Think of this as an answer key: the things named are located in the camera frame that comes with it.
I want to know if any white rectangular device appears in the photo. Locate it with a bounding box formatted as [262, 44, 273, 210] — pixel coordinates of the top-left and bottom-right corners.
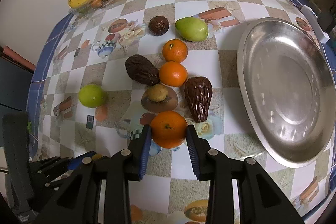
[301, 5, 330, 44]

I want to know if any green pear-shaped fruit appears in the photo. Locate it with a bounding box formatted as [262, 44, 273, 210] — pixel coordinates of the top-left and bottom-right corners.
[175, 17, 209, 42]

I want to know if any round green apple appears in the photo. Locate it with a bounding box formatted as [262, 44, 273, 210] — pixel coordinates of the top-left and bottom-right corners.
[79, 84, 106, 108]

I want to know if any black box device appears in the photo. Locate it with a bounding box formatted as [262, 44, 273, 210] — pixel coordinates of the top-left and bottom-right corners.
[317, 11, 335, 33]

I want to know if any silver metal plate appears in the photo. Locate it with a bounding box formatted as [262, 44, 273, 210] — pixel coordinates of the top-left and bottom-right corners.
[237, 18, 335, 168]

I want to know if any large dark wrinkled fruit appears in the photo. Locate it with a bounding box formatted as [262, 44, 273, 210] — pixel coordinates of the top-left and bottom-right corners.
[125, 55, 160, 86]

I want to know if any dark wrinkled date fruit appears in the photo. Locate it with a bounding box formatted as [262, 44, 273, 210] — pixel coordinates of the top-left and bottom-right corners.
[184, 76, 213, 123]

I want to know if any round dark wrinkled fruit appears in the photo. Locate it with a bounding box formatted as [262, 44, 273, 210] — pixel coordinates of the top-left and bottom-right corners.
[148, 16, 169, 36]

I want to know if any small tan round fruit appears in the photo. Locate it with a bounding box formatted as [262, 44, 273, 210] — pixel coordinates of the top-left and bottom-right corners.
[146, 84, 168, 102]

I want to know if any checkered patterned tablecloth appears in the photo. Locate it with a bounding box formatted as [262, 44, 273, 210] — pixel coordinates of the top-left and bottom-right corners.
[28, 0, 335, 223]

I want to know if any orange tangerine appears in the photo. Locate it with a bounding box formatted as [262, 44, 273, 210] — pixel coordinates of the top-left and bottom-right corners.
[162, 39, 188, 63]
[159, 61, 188, 87]
[150, 111, 188, 149]

